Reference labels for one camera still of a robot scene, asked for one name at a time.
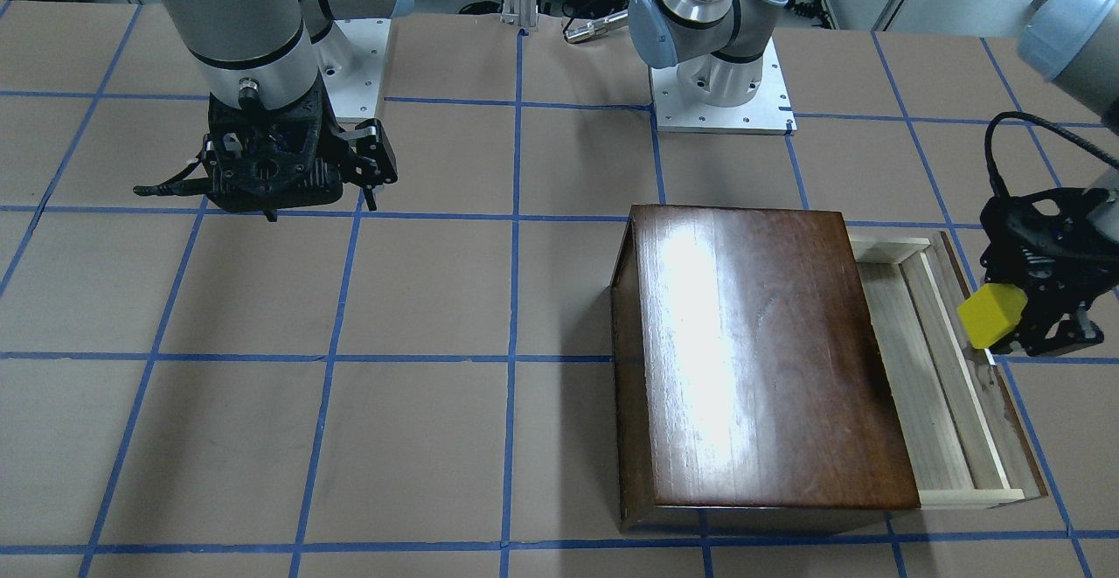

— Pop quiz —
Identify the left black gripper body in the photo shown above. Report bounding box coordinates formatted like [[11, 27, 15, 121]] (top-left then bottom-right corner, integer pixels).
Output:
[[1018, 246, 1118, 334]]

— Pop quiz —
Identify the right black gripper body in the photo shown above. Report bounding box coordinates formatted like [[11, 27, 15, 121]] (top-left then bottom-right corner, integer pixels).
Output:
[[207, 93, 341, 186]]

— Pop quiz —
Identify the yellow cube block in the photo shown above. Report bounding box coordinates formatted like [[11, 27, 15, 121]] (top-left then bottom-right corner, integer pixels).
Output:
[[956, 282, 1027, 348]]

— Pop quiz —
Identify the light wood drawer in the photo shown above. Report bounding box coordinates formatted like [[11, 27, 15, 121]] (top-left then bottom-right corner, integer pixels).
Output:
[[850, 231, 1050, 510]]

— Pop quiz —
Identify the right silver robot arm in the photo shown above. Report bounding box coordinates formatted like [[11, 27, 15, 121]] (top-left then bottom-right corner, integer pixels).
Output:
[[135, 0, 414, 220]]

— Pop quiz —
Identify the dark wooden cabinet box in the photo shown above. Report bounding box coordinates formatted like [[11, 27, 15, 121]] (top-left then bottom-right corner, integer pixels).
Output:
[[610, 205, 921, 534]]

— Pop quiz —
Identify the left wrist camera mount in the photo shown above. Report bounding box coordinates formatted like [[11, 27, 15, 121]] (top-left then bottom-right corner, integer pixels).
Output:
[[980, 111, 1116, 253]]

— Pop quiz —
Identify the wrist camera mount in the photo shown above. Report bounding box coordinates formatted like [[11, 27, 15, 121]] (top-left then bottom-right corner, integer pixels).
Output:
[[133, 87, 346, 222], [980, 111, 1116, 253]]

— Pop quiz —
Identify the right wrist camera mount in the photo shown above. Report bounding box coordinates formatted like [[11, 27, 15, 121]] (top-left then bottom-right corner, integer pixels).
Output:
[[133, 87, 346, 222]]

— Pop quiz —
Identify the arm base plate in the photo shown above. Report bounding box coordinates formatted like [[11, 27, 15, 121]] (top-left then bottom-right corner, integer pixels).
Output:
[[649, 39, 798, 135], [313, 17, 392, 123]]

